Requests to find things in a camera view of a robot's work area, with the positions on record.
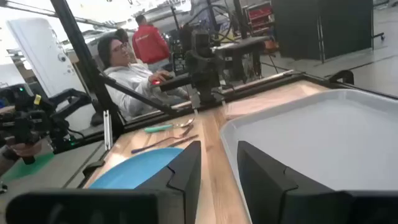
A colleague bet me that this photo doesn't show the black partition wall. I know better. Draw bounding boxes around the black partition wall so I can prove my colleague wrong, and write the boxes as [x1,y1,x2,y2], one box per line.
[272,0,374,62]

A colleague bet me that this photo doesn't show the knife with iridescent handle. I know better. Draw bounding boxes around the knife with iridescent handle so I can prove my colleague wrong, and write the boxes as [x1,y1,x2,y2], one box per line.
[167,134,200,147]

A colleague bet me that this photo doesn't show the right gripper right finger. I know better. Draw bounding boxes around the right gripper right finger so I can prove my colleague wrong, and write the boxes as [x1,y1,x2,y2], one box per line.
[237,140,352,224]

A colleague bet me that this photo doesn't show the white panel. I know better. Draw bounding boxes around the white panel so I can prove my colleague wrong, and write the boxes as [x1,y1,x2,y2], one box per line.
[6,17,86,97]

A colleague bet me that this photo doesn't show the person's hand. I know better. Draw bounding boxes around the person's hand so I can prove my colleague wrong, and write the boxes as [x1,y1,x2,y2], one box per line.
[8,139,43,157]

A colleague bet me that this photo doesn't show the red shelf rack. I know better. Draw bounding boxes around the red shelf rack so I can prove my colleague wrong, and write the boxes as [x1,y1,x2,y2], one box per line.
[242,1,276,37]

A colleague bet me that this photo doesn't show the fork with iridescent handle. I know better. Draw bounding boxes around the fork with iridescent handle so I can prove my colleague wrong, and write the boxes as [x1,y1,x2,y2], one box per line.
[130,124,195,155]

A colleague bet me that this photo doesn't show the spoon with teal handle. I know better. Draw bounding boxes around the spoon with teal handle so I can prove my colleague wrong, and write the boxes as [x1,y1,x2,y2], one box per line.
[144,117,196,134]

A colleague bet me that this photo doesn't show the person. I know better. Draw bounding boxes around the person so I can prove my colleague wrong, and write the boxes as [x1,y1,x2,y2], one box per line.
[131,14,171,73]
[96,34,190,121]

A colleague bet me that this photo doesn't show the black workbench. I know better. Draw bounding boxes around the black workbench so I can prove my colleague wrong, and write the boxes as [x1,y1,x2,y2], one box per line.
[214,35,271,83]

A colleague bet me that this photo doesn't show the blue plastic plate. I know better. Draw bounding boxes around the blue plastic plate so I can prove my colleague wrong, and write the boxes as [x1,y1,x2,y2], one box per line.
[88,147,185,190]

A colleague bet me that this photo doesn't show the green mat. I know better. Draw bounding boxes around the green mat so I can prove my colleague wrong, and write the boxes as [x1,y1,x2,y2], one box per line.
[2,152,55,182]

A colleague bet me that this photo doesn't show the black clamp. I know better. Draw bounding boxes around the black clamp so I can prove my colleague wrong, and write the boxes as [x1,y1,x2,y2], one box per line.
[328,69,355,85]

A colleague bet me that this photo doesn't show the black aluminium table frame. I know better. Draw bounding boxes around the black aluminium table frame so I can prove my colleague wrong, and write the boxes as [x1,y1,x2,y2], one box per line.
[49,0,398,189]

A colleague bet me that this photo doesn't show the silver aluminium bracket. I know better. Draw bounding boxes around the silver aluminium bracket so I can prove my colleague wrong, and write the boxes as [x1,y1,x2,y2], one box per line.
[103,109,113,152]

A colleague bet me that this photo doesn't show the grey plastic tray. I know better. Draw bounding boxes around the grey plastic tray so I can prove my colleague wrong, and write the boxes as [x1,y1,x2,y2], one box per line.
[219,88,398,224]

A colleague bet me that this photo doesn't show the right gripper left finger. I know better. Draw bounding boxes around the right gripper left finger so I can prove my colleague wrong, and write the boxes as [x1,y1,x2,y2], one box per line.
[135,140,202,224]

